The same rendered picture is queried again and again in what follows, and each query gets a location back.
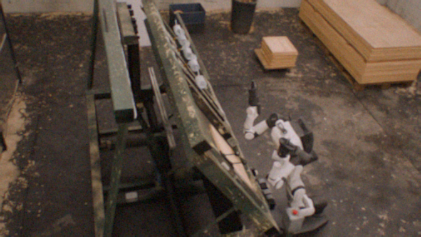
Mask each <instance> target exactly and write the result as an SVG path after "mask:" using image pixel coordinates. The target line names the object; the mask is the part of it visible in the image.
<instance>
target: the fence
mask: <svg viewBox="0 0 421 237"><path fill-rule="evenodd" d="M209 151H210V152H211V153H212V154H213V155H214V156H215V157H216V159H217V160H218V161H219V162H220V163H222V162H225V164H227V165H228V167H229V170H228V171H229V172H230V173H231V176H235V175H237V176H238V177H239V178H240V180H241V183H240V185H241V186H242V187H243V188H244V189H245V190H246V192H247V193H248V194H249V195H251V196H252V197H253V198H254V200H255V202H257V203H259V202H261V198H260V196H259V195H257V193H256V192H255V191H254V189H253V188H252V187H251V186H250V185H249V184H248V183H247V181H246V180H245V179H244V178H243V177H242V176H241V175H240V173H238V172H237V170H236V169H233V168H232V167H231V166H230V165H229V163H228V162H227V161H225V160H224V158H223V156H221V153H220V151H219V149H217V148H216V146H215V145H214V146H213V148H211V149H210V150H209Z"/></svg>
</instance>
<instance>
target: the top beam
mask: <svg viewBox="0 0 421 237"><path fill-rule="evenodd" d="M141 3H142V6H143V8H144V10H145V14H146V16H147V20H148V23H149V26H150V30H151V32H152V34H153V38H154V40H155V44H156V46H157V49H158V53H159V56H160V58H161V60H162V64H163V66H164V70H165V74H166V77H167V79H168V82H169V83H170V87H171V90H172V94H173V96H174V100H175V104H176V106H177V108H178V111H179V114H180V117H181V120H182V123H183V126H184V130H185V131H186V134H187V138H188V140H189V144H190V147H191V148H192V149H193V150H194V151H195V152H196V153H197V155H202V154H204V153H205V152H207V151H208V150H210V149H211V148H213V146H212V144H211V140H210V138H209V137H208V135H207V131H206V129H205V127H204V123H203V121H202V118H201V117H200V114H199V111H198V109H197V106H196V104H195V100H194V98H193V97H192V94H191V92H190V89H189V86H188V83H187V80H186V79H185V77H184V74H183V72H182V69H181V66H180V65H179V63H178V62H177V61H176V60H175V58H174V56H173V53H172V51H173V52H174V49H173V48H172V47H171V46H170V44H169V43H168V41H167V38H166V37H168V36H167V35H166V34H165V32H164V30H163V27H162V25H163V26H164V23H163V21H162V18H161V15H160V14H159V12H158V9H157V6H156V4H155V1H154V0H141ZM164 28H165V26H164ZM168 38H169V37H168ZM169 39H170V38H169ZM174 53H175V52H174Z"/></svg>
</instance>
